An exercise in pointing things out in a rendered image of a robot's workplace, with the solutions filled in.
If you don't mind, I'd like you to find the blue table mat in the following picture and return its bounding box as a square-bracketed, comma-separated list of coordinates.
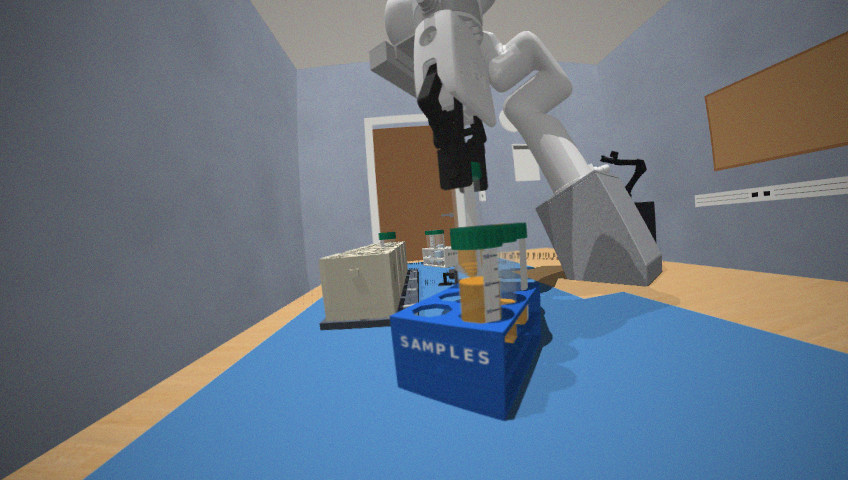
[83, 277, 848, 480]

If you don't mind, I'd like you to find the white tube rack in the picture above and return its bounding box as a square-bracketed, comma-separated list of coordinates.
[422, 246, 456, 268]

